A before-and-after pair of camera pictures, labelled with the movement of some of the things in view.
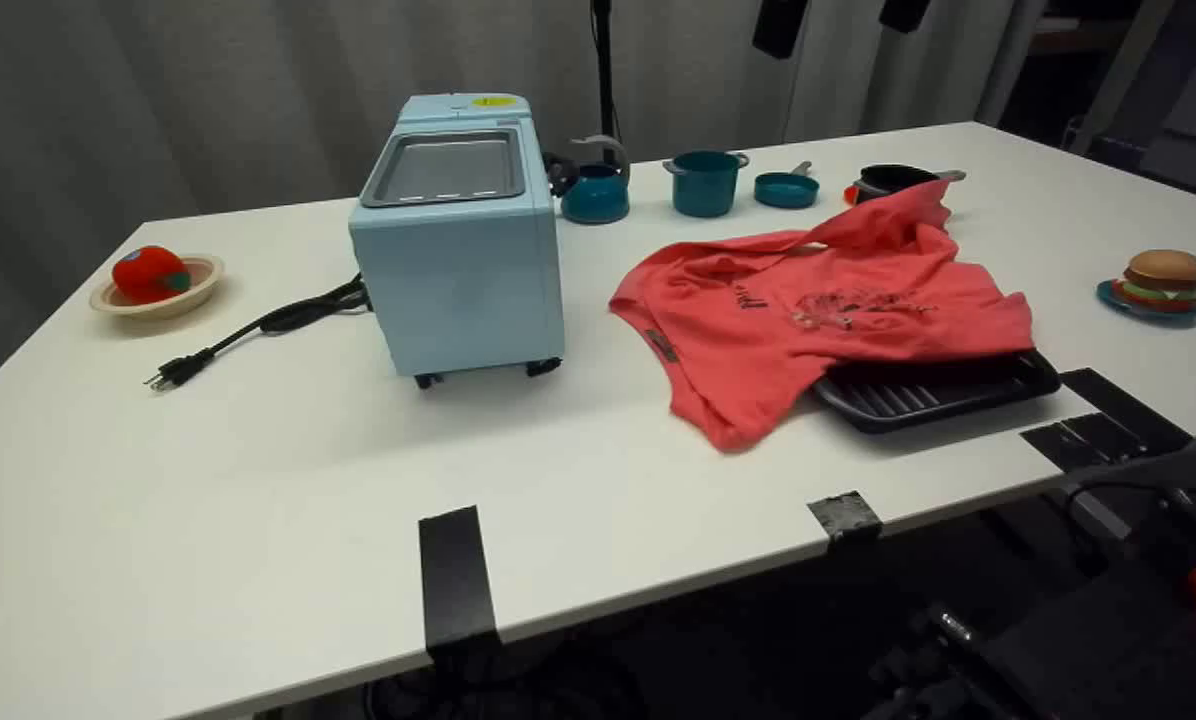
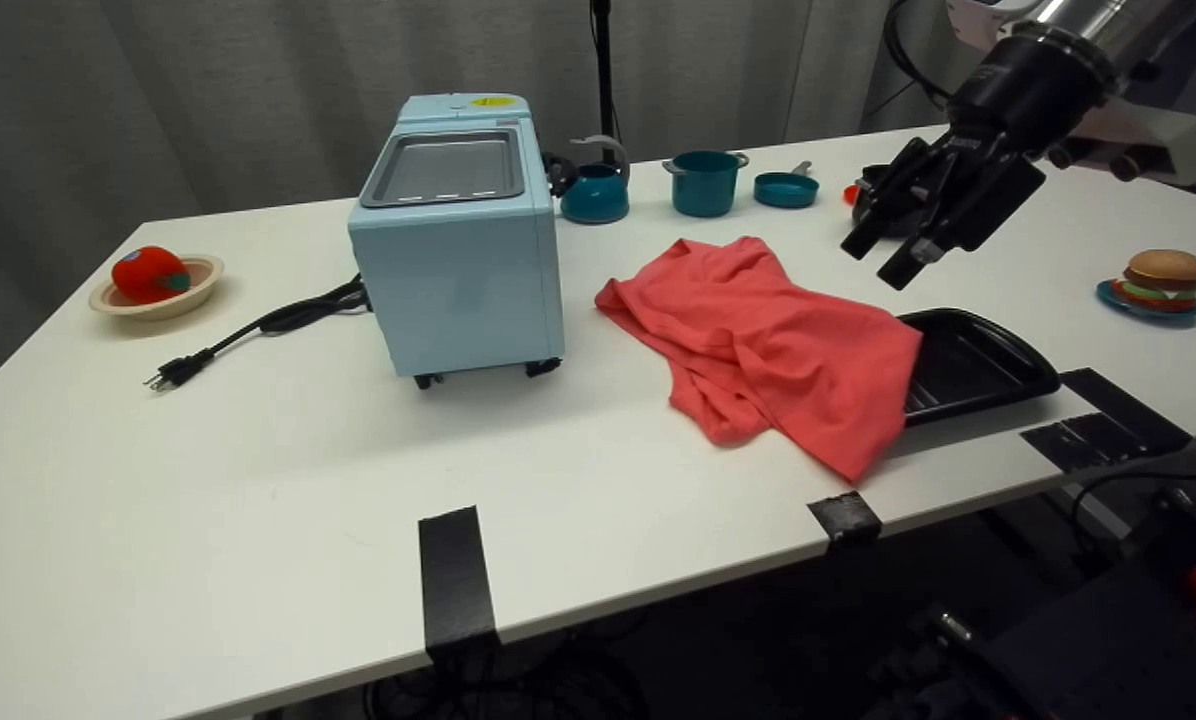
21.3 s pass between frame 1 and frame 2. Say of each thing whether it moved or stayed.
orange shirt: moved
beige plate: stayed
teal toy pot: stayed
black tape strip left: stayed
